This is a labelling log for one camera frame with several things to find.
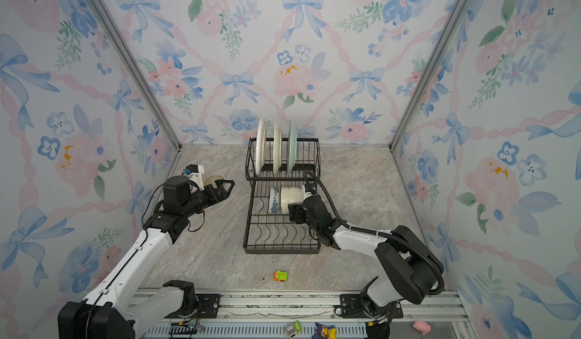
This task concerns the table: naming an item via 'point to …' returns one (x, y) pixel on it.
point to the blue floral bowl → (274, 200)
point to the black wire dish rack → (275, 234)
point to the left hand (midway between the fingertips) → (226, 184)
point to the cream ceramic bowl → (292, 194)
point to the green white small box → (293, 328)
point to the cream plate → (277, 147)
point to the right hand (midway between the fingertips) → (297, 203)
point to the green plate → (292, 148)
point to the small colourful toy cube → (281, 276)
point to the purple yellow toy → (324, 332)
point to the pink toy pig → (422, 326)
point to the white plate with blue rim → (261, 144)
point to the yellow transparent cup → (211, 181)
